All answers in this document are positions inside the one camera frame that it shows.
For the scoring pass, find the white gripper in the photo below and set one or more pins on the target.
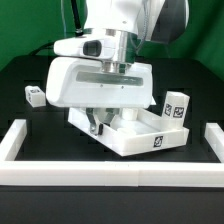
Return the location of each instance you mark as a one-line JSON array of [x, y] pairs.
[[99, 71]]

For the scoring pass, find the white square table top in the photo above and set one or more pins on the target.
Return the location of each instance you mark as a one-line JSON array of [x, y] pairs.
[[144, 134]]

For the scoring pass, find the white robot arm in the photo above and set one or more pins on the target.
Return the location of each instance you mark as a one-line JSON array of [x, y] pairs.
[[160, 21]]

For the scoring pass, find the white U-shaped fence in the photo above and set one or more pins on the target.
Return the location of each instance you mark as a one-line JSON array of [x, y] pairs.
[[63, 173]]

